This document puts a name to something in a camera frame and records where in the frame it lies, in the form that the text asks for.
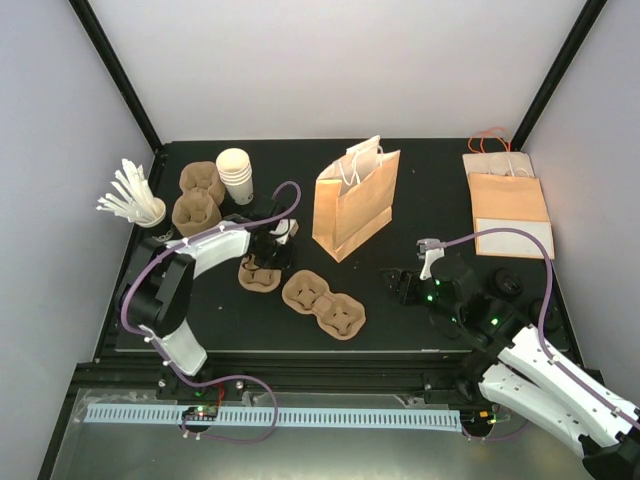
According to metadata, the brown two-cup carrier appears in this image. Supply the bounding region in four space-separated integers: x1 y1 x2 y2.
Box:
281 270 366 341

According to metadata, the right black frame post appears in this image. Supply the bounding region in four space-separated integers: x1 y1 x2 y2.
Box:
511 0 608 151

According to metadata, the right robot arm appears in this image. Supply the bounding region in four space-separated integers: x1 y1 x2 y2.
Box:
381 250 639 479

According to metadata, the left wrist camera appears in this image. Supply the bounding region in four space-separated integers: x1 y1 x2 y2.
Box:
269 218 299 245

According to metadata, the stack of paper cups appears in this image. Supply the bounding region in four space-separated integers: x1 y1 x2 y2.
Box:
215 148 254 205

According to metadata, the black frame post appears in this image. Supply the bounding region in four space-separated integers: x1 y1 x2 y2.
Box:
68 0 163 153
511 0 608 151

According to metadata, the brown cup carrier stack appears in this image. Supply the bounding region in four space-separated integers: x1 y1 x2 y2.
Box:
172 161 226 237

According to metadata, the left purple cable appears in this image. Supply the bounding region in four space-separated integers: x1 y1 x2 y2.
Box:
121 180 303 391

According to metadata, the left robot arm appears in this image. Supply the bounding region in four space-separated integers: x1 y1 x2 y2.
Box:
117 208 298 399

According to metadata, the brown paper bag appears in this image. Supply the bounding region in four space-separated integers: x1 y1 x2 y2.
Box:
468 173 555 259
312 135 401 263

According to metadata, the light blue cable duct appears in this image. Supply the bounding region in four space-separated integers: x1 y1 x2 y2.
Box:
84 404 462 432

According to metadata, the cup of white stirrers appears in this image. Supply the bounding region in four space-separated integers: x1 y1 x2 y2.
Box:
96 158 174 242

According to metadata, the flat brown paper bag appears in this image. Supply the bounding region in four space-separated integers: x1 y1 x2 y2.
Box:
468 173 555 259

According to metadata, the purple cable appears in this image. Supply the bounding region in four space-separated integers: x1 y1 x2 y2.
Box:
121 180 303 391
439 227 640 426

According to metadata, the small brown cup carrier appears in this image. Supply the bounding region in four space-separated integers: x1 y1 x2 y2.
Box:
238 255 282 293

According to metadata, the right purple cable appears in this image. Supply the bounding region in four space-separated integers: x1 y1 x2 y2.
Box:
439 227 640 426

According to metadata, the orange bag handle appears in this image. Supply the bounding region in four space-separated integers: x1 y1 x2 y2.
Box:
467 126 512 154

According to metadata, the left black frame post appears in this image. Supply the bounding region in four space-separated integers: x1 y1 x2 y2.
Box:
68 0 163 153

